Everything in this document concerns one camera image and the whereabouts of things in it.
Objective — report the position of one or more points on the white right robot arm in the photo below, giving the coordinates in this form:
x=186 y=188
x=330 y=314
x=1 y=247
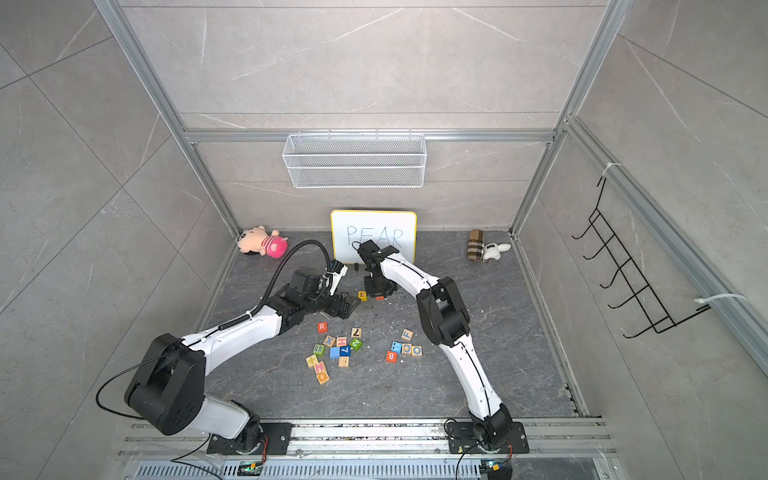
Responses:
x=445 y=321

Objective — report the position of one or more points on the black wire hook rack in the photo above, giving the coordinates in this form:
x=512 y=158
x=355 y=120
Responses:
x=655 y=315

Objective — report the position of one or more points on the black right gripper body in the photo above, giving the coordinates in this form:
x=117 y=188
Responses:
x=380 y=288

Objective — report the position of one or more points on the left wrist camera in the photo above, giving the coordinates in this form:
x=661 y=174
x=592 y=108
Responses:
x=335 y=272

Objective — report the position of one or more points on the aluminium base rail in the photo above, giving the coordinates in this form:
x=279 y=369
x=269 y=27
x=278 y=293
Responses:
x=539 y=448

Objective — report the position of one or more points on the plaid white plush toy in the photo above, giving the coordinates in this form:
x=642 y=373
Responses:
x=480 y=251

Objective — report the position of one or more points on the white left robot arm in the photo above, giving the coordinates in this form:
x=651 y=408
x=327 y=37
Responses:
x=169 y=387

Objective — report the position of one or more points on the yellow framed whiteboard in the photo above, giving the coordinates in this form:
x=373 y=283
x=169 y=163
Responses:
x=352 y=227

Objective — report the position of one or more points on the pink striped plush pig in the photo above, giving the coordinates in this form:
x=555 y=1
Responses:
x=258 y=240

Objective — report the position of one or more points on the white wire mesh basket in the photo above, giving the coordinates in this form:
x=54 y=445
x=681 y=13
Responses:
x=337 y=161

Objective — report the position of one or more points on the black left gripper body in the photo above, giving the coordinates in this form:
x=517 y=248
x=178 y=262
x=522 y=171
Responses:
x=334 y=305

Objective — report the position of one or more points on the orange wooden block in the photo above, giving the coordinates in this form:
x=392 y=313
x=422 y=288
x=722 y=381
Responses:
x=322 y=377

